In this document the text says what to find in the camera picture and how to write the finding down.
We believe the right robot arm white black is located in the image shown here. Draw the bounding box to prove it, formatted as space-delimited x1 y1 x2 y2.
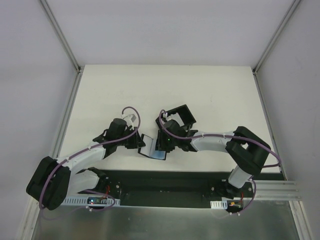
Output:
155 119 271 199

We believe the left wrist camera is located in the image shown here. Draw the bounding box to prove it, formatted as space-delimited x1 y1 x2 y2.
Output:
123 114 137 125

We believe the left white cable duct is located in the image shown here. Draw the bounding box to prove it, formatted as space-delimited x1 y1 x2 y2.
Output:
61 196 121 207

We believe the left aluminium frame post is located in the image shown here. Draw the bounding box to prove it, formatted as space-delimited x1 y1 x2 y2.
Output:
38 0 82 73

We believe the aluminium front frame rail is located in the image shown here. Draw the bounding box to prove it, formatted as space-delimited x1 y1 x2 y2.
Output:
255 180 302 201

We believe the aluminium frame post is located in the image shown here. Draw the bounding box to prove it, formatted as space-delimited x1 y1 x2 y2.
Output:
38 0 82 73
252 0 302 75

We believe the black plastic card tray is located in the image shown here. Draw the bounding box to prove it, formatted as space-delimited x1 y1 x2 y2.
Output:
155 104 197 131

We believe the right white cable duct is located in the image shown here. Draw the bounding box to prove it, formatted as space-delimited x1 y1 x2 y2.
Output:
210 200 228 210

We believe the white cable duct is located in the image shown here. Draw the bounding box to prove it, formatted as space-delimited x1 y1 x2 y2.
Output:
61 196 121 207
210 200 228 210

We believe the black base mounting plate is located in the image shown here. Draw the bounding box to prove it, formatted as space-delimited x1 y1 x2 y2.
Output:
77 168 286 208

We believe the right aluminium frame post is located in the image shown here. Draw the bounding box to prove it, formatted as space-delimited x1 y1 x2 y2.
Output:
252 0 302 75

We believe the black leather card holder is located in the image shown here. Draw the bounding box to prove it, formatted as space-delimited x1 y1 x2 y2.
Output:
137 134 167 161

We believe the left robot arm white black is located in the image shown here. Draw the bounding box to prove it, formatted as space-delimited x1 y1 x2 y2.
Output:
26 114 145 210

